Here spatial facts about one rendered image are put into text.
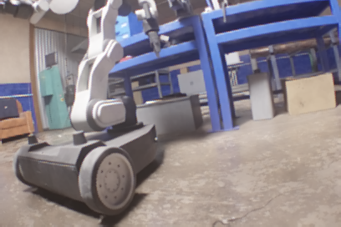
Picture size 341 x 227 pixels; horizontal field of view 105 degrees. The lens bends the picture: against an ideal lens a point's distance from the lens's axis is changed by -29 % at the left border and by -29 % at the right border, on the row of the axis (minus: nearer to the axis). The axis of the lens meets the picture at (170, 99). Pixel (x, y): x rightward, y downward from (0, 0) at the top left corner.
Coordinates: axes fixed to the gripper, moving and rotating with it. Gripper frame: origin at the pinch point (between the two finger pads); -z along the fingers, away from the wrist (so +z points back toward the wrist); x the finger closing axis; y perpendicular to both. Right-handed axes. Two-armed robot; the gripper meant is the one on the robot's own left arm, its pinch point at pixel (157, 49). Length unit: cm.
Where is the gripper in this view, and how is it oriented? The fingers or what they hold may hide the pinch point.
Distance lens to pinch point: 103.8
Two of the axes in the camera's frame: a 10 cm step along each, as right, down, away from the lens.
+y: 9.6, -2.7, 0.9
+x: 0.9, -0.3, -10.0
